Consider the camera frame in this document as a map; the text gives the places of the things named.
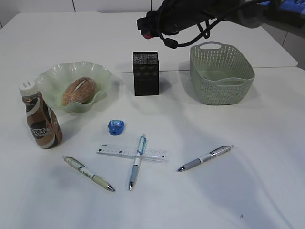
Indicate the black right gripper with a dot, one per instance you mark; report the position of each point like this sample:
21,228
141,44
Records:
171,17

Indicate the pink pencil sharpener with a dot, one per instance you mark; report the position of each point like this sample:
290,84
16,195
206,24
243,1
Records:
147,36

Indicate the sugared bread roll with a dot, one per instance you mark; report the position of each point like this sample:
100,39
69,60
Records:
82,90

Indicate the blue pencil sharpener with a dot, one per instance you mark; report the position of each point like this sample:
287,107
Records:
115,127

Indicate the clear plastic ruler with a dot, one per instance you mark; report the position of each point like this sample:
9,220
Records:
154,155

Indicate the brown Nescafe coffee bottle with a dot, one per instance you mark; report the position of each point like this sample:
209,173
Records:
41,119

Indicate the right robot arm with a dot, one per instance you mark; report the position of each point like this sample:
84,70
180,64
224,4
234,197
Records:
286,15

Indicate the black mesh pen holder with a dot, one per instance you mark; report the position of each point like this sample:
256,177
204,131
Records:
146,73

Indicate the green plastic woven basket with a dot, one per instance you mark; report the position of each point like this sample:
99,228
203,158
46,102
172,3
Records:
220,73

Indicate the blue grip pen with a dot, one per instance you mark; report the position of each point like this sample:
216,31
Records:
135,168

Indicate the green wavy glass plate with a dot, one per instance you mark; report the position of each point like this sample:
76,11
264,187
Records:
54,82

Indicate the grey grip pen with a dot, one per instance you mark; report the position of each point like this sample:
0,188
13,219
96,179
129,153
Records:
215,153

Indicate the cream grip pen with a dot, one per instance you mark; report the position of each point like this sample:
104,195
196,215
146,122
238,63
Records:
82,169

